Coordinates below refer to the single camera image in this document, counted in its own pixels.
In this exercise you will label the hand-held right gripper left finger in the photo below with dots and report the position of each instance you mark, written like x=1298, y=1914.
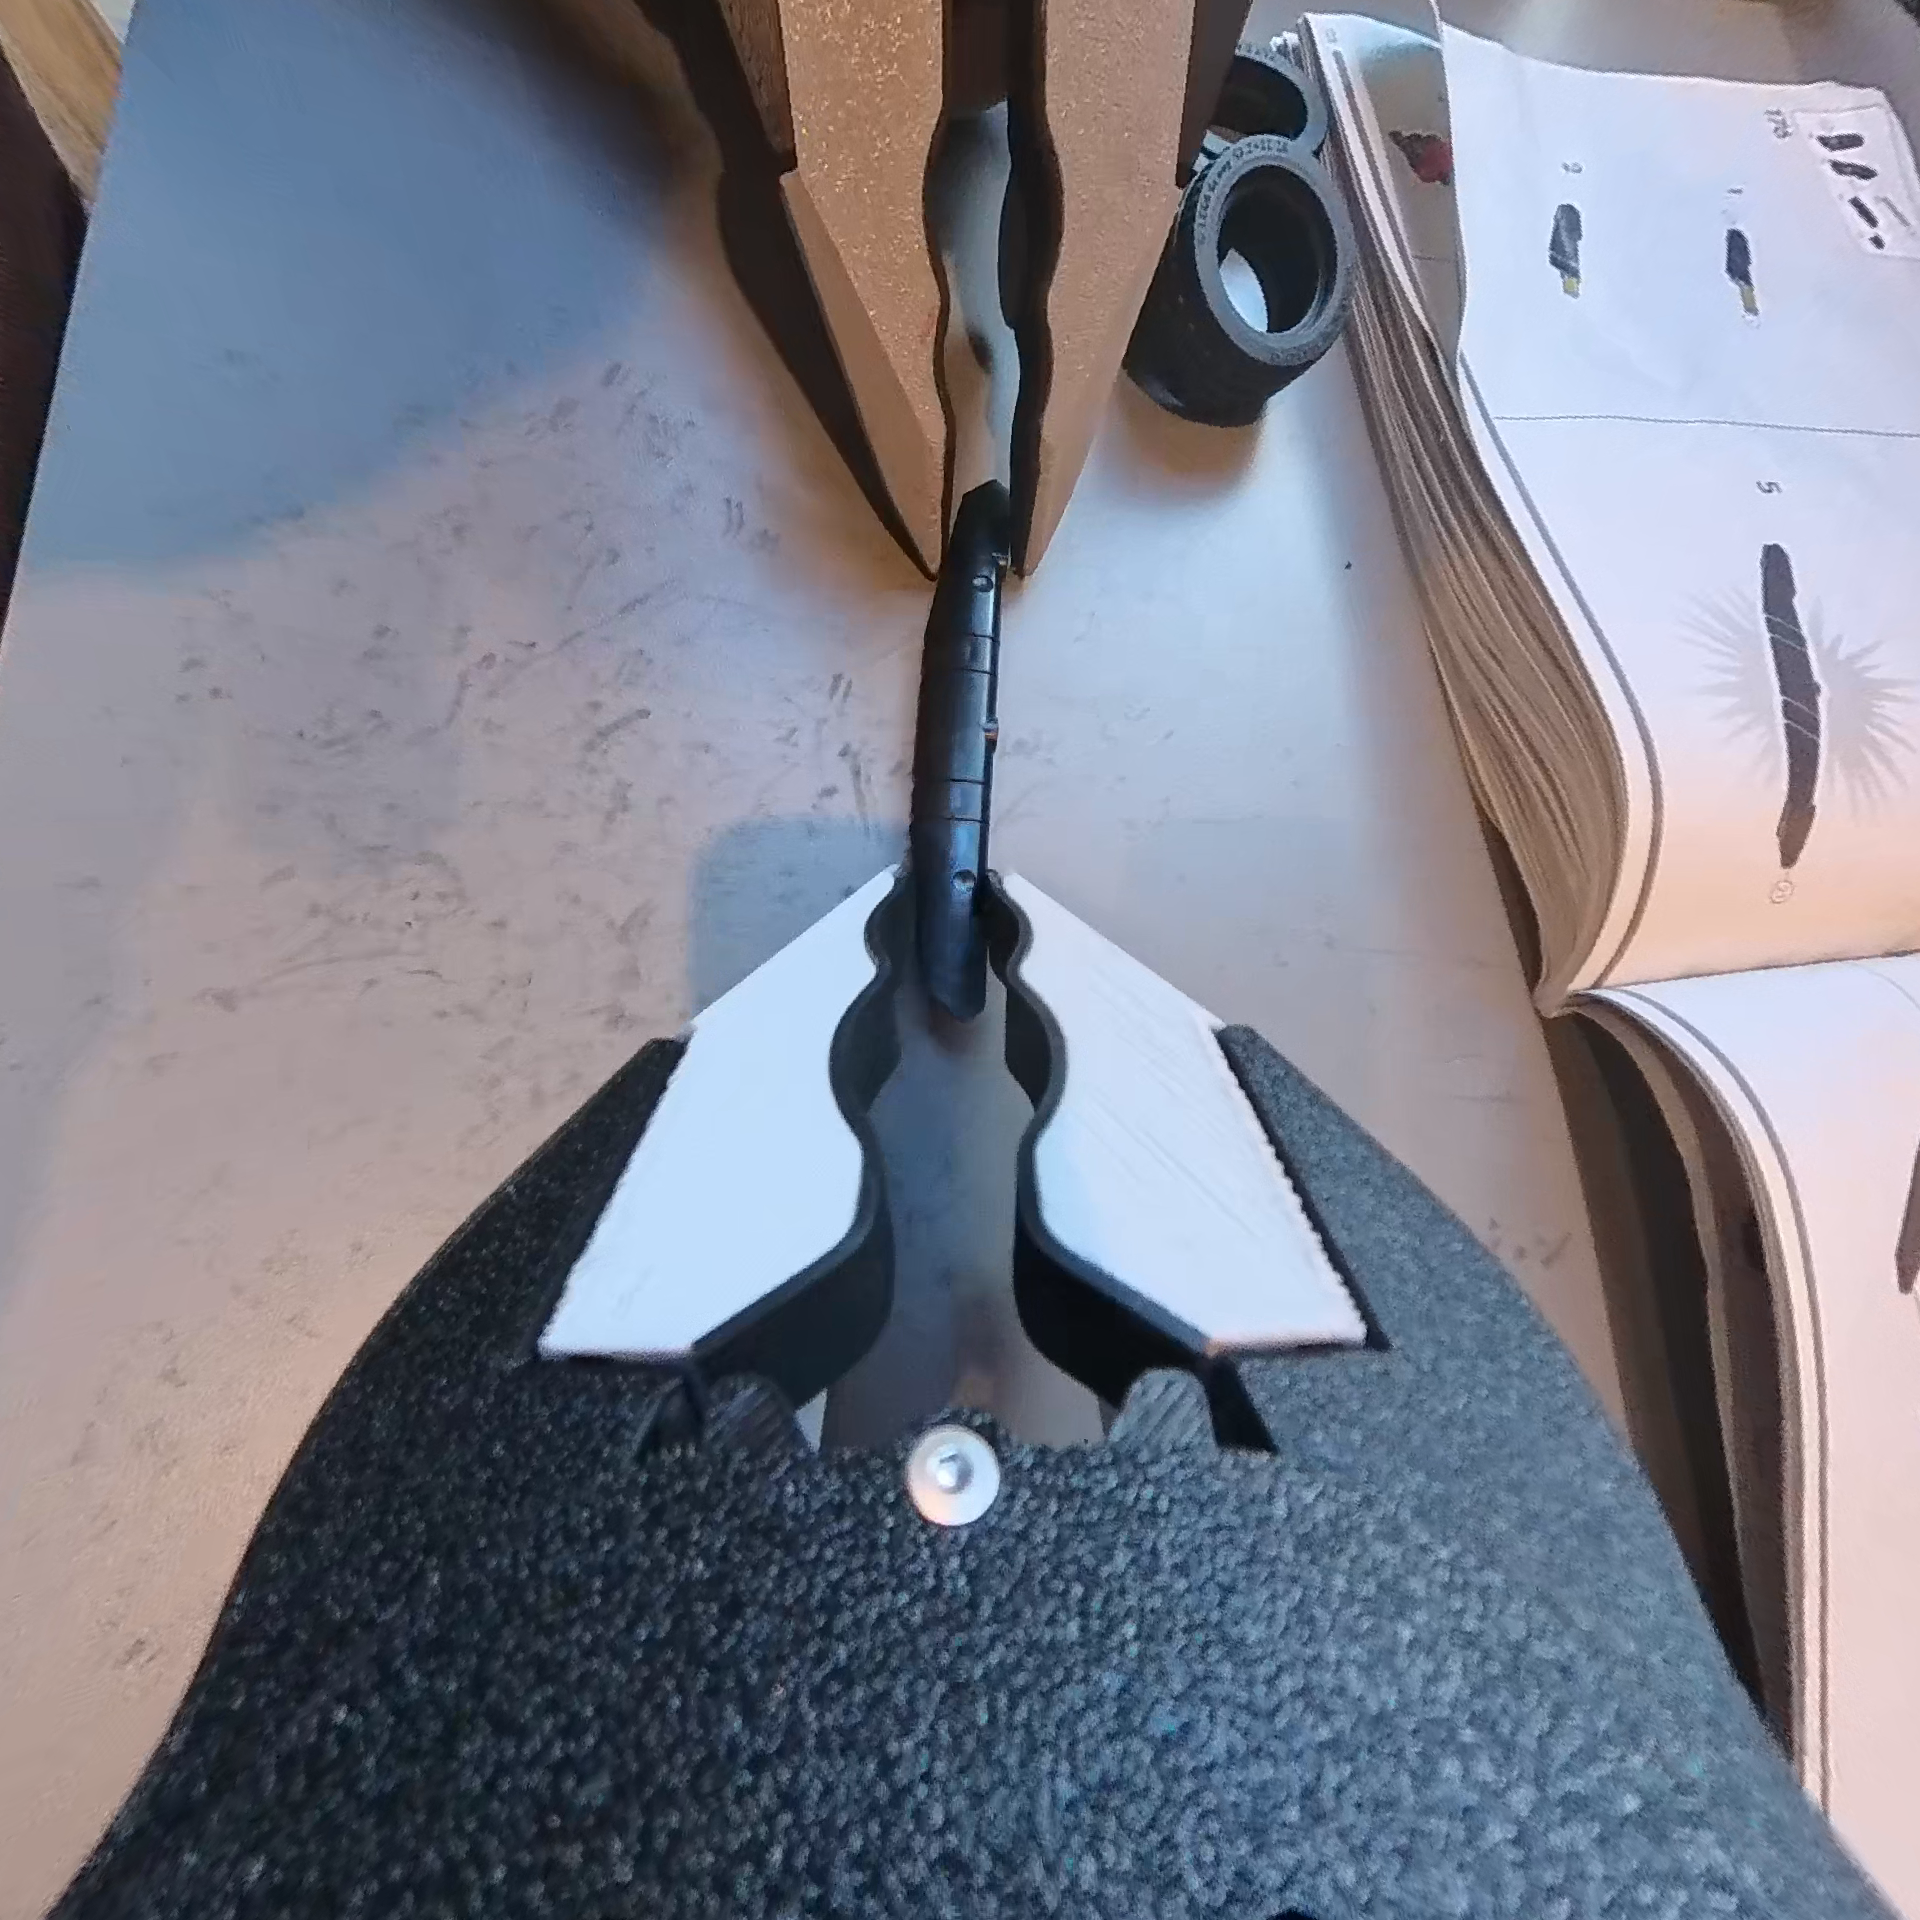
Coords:
x=721, y=1200

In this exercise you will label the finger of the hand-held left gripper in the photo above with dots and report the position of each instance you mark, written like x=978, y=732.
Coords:
x=868, y=224
x=1108, y=181

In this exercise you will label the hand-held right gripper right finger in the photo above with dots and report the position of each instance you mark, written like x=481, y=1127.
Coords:
x=1182, y=1184

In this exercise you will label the black curved brick strip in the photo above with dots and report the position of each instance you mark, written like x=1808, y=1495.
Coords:
x=961, y=702

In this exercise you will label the black toy tire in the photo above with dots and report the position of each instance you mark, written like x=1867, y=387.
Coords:
x=1292, y=124
x=1182, y=328

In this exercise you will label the open instruction booklet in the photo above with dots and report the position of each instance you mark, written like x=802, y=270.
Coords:
x=1695, y=448

